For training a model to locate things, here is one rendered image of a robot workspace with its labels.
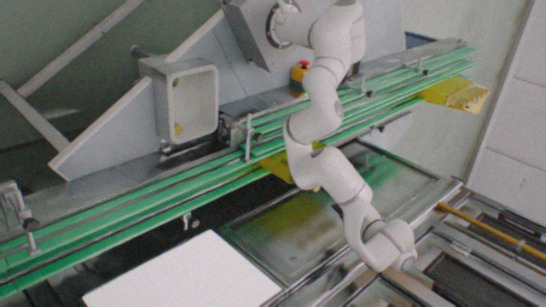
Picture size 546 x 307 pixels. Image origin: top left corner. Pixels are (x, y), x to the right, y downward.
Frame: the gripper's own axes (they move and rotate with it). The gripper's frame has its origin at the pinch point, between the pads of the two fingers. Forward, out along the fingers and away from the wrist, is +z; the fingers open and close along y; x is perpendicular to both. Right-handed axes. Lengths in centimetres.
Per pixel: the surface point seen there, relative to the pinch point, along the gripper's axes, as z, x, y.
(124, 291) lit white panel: 5, 63, -13
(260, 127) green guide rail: 29.2, 12.8, 13.4
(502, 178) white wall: 219, -550, -268
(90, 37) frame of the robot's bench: 95, 52, 27
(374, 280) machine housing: -18.3, -2.4, -17.5
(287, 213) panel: 14.8, 8.1, -13.0
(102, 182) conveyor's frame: 28, 62, 5
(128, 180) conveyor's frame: 27, 56, 5
